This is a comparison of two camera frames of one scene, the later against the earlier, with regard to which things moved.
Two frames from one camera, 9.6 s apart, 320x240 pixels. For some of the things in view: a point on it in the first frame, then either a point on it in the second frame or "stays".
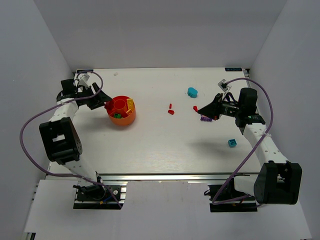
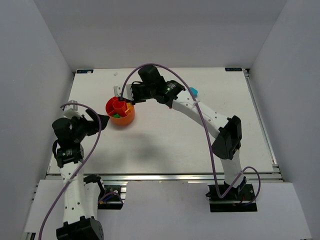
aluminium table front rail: x=177 y=176 stays
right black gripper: x=217 y=107 to x=135 y=93
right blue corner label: x=233 y=69 stays
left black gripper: x=94 y=98 to x=88 y=123
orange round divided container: x=121 y=111 stays
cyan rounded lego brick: x=192 y=92 stays
